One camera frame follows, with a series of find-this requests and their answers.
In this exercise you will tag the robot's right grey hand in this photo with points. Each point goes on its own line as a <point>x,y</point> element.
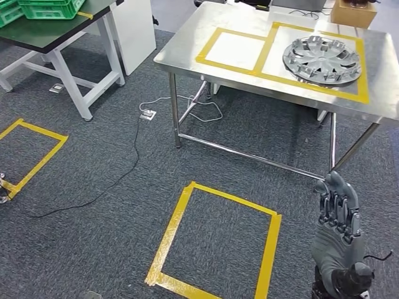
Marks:
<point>338,247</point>

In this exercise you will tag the silver grey wheel hubcap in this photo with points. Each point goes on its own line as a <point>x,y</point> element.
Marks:
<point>321,62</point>

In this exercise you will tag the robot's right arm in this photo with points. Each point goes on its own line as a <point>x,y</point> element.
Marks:
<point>318,292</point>

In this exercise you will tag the steel top workbench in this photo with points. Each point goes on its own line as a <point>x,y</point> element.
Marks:
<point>187,45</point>

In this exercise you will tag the yellow floor tape square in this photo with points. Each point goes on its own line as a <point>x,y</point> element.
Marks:
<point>233,201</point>
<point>40,129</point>

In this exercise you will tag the brown cardboard box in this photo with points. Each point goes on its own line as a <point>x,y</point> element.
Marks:
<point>352,16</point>

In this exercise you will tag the small black device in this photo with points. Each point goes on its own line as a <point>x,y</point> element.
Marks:
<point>254,7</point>

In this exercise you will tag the yellow bench tape square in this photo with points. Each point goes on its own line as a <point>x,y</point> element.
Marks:
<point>206,44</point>

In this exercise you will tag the silver floor socket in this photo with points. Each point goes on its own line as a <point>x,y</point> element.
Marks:
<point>57,88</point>
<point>148,114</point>

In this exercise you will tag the small black floor object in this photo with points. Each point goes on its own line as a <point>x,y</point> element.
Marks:
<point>155,19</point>

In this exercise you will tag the large white desk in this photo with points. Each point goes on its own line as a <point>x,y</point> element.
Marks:
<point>134,33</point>

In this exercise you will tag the yellow tape strip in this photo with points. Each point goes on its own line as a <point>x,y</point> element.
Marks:
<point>85,15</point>

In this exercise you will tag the green top table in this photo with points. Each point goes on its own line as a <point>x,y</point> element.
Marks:
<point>47,37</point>

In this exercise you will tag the stool with chrome base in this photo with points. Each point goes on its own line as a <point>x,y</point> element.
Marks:
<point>4,200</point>

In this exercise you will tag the green plastic crate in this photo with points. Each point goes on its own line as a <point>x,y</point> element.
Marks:
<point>50,10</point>
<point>9,14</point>

